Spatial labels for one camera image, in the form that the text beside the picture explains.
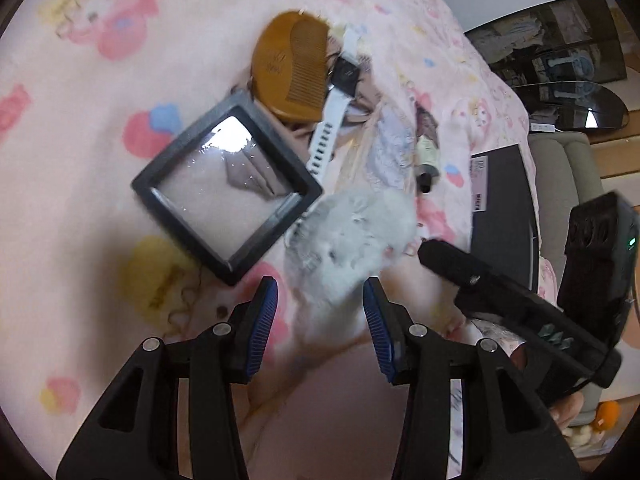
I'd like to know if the dark glass table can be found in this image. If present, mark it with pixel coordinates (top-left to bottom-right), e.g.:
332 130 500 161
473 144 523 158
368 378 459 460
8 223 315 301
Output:
462 0 630 133

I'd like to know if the wooden comb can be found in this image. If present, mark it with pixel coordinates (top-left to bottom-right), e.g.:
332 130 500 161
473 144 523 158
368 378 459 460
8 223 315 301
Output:
248 10 332 123

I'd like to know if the clear plastic bag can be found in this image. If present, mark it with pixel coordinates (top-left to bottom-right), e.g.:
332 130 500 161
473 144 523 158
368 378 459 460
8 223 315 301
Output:
340 100 426 196

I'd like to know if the person's right hand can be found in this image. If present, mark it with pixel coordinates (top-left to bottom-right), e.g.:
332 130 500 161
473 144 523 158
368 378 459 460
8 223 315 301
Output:
550 392 586 433

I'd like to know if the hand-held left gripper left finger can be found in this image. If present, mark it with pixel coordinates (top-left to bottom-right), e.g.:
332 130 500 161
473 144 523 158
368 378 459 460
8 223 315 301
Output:
56 276 279 480

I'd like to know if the grey padded bed frame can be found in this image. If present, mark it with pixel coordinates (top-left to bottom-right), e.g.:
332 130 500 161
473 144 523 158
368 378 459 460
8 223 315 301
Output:
529 131 606 261

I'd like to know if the black storage box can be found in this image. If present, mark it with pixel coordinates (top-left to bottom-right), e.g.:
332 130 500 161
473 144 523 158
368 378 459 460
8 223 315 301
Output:
470 144 542 293

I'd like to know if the fluffy white plush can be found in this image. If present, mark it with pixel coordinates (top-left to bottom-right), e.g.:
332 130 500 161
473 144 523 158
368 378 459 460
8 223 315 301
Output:
282 187 418 341

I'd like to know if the small cream tube black cap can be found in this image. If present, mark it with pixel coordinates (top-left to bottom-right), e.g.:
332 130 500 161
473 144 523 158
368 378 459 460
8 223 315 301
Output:
416 135 441 193

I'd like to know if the pink printed blanket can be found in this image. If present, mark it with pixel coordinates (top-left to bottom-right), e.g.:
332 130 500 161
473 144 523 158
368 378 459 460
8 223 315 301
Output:
0 0 558 480

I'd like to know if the black square display frame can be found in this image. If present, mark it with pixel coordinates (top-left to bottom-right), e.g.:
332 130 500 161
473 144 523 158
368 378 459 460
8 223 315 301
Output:
131 89 324 287

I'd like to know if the orange plush toy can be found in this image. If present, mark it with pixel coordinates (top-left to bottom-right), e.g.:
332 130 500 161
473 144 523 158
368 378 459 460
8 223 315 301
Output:
592 400 621 431

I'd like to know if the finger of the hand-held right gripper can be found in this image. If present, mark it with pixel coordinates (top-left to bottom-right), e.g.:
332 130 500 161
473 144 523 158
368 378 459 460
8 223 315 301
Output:
417 240 623 388

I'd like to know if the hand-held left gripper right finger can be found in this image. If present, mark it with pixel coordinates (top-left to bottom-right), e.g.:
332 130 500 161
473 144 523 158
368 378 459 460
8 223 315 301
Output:
362 276 583 480

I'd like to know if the white smartwatch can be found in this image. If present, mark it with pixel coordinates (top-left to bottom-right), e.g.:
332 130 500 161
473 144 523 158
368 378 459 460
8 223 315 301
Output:
305 25 363 178

